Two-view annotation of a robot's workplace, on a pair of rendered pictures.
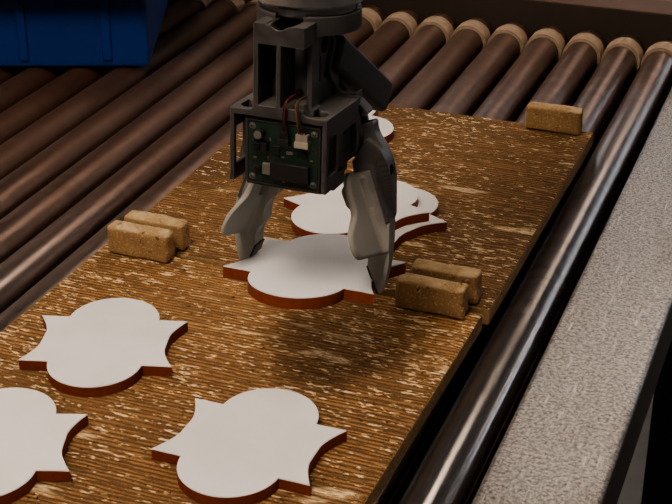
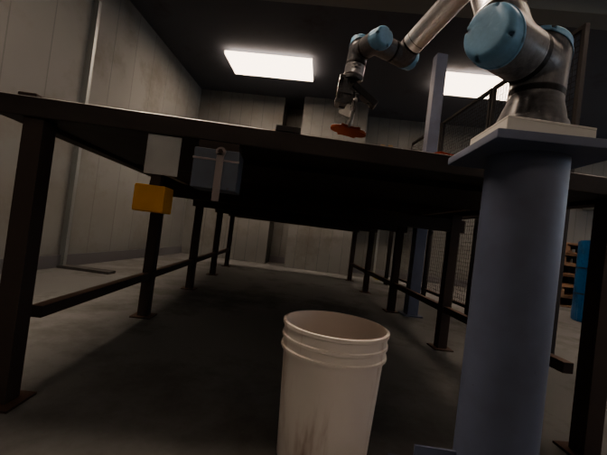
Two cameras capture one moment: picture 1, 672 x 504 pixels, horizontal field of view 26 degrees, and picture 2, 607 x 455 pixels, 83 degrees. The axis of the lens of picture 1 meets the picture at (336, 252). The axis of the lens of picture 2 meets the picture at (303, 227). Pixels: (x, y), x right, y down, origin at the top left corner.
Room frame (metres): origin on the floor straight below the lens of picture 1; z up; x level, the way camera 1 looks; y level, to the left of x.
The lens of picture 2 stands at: (0.32, -1.11, 0.61)
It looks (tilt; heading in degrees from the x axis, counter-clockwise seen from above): 1 degrees up; 66
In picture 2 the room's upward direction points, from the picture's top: 7 degrees clockwise
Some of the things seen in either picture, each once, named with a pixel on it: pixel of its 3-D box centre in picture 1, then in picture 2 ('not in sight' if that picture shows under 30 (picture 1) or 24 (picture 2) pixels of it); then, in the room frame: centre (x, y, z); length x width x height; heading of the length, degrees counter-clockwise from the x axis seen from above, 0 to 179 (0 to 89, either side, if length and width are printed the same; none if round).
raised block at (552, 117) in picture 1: (554, 118); not in sight; (1.43, -0.23, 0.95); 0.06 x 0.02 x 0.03; 69
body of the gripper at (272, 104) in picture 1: (303, 94); (348, 92); (0.94, 0.02, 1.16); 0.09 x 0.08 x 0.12; 158
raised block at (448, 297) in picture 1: (432, 295); not in sight; (1.04, -0.08, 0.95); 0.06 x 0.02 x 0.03; 68
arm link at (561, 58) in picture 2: not in sight; (538, 64); (1.10, -0.58, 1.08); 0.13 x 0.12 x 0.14; 3
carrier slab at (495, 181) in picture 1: (372, 189); not in sight; (1.30, -0.04, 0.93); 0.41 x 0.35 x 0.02; 159
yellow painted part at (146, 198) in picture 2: not in sight; (156, 173); (0.32, 0.03, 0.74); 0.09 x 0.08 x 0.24; 159
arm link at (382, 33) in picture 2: not in sight; (378, 43); (0.98, -0.08, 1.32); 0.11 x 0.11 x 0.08; 3
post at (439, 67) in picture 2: not in sight; (425, 184); (2.55, 1.32, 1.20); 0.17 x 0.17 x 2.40; 69
